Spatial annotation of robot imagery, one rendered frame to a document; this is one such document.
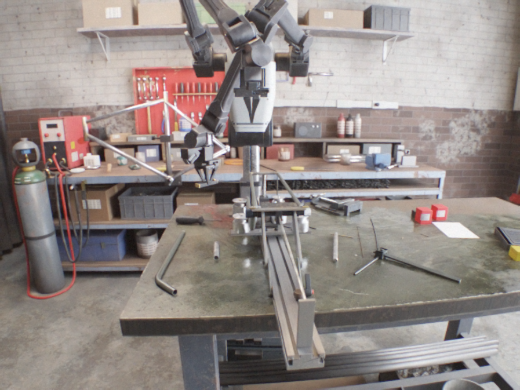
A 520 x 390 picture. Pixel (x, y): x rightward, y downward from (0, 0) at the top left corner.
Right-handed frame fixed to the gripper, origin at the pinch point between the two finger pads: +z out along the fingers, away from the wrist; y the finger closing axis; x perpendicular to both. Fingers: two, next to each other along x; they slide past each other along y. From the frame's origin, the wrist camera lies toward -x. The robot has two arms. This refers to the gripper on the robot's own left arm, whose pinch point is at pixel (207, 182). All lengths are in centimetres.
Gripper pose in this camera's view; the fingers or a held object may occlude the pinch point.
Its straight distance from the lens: 128.4
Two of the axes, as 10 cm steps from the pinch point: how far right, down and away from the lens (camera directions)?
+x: 6.1, -2.1, 7.7
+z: 0.0, 9.6, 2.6
